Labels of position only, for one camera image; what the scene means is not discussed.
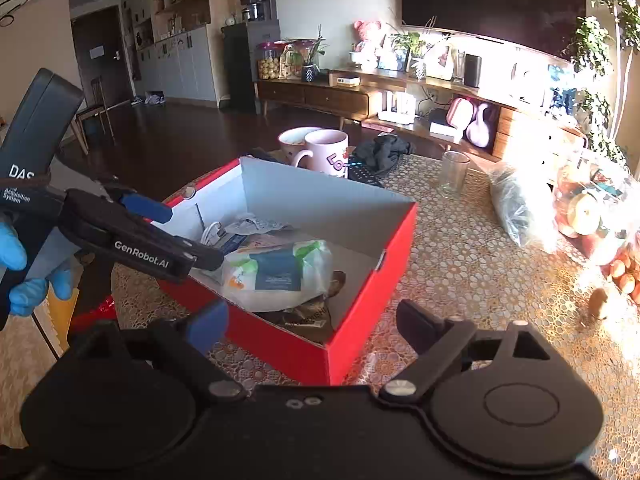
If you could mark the pile of oranges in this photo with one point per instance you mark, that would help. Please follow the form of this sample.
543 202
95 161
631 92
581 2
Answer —
623 271

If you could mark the pink mug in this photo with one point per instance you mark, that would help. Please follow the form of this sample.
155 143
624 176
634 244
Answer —
325 151

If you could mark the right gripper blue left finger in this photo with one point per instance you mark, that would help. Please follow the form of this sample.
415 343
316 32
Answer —
204 328

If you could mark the clear drinking glass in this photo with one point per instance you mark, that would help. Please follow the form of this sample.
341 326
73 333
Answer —
453 171

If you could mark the black cloth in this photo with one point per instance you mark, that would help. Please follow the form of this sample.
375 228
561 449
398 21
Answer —
382 154

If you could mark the wet wipes pack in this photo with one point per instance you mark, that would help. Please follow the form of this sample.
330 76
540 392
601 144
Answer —
275 278

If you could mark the red white cardboard box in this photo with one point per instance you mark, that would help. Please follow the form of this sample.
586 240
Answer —
369 231

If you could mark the clear plastic bag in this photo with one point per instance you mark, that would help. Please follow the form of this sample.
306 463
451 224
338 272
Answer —
511 193

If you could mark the blue snack packet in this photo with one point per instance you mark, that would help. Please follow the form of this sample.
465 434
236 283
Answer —
229 242

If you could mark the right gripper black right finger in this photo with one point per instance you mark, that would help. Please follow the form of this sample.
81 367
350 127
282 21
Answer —
420 328

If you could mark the wooden tv cabinet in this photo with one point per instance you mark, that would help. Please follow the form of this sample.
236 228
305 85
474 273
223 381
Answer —
451 115

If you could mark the clear fruit container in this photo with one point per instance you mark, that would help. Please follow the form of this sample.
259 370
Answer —
597 207

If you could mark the lace tablecloth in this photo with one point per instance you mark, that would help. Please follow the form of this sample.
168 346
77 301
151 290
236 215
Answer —
461 263

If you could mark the left blue gloved hand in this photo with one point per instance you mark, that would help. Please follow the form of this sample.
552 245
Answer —
24 297

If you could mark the pink plush toy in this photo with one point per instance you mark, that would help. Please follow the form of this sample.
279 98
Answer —
367 50

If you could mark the brown wrapper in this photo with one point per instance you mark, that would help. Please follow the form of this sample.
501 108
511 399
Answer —
312 319

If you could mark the polka dot bowl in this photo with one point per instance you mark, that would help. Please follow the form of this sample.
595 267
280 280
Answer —
292 141

